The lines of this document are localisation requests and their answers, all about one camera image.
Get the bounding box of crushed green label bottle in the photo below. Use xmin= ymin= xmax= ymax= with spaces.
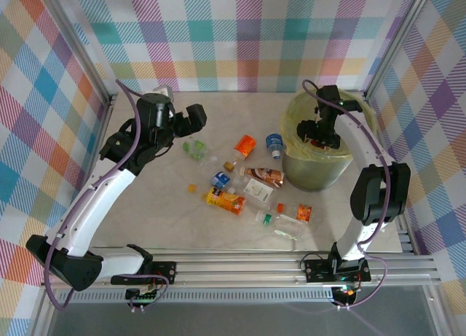
xmin=181 ymin=137 xmax=220 ymax=169

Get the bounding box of green plastic bin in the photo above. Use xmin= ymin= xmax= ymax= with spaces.
xmin=282 ymin=146 xmax=353 ymax=193

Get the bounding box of brown coffee pouch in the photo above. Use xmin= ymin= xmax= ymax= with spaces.
xmin=238 ymin=166 xmax=286 ymax=188

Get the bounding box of clear bottle orange label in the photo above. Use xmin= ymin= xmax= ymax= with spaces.
xmin=275 ymin=202 xmax=314 ymax=224

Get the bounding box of orange juice bottle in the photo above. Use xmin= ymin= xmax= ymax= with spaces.
xmin=202 ymin=187 xmax=248 ymax=216

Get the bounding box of white label clear bottle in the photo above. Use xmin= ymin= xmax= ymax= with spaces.
xmin=229 ymin=173 xmax=277 ymax=210

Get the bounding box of clear bottle green neck band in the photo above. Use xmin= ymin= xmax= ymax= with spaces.
xmin=254 ymin=208 xmax=309 ymax=241

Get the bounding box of crushed blue label bottle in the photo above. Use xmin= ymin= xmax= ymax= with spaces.
xmin=265 ymin=133 xmax=285 ymax=160

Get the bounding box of orange label plastic bottle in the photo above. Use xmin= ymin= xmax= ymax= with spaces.
xmin=232 ymin=134 xmax=258 ymax=166

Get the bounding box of green terminal circuit board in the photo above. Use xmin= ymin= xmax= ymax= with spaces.
xmin=125 ymin=288 xmax=161 ymax=304

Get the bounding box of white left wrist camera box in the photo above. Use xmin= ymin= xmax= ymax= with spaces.
xmin=151 ymin=85 xmax=175 ymax=101

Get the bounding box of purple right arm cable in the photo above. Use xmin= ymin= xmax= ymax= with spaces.
xmin=301 ymin=79 xmax=396 ymax=311

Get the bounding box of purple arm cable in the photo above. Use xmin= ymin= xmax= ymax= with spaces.
xmin=43 ymin=79 xmax=170 ymax=312
xmin=301 ymin=79 xmax=396 ymax=311

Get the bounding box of aluminium frame post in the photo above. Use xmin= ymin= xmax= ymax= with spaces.
xmin=32 ymin=0 xmax=119 ymax=109
xmin=366 ymin=0 xmax=437 ymax=98

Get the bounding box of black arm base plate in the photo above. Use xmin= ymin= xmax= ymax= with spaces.
xmin=303 ymin=258 xmax=372 ymax=283
xmin=151 ymin=261 xmax=178 ymax=286

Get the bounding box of aluminium front rail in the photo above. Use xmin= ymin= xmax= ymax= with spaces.
xmin=39 ymin=246 xmax=443 ymax=290

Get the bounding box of grey slotted cable duct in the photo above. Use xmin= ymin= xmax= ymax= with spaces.
xmin=54 ymin=291 xmax=336 ymax=305

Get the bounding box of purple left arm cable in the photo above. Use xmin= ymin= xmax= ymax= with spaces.
xmin=43 ymin=79 xmax=170 ymax=312

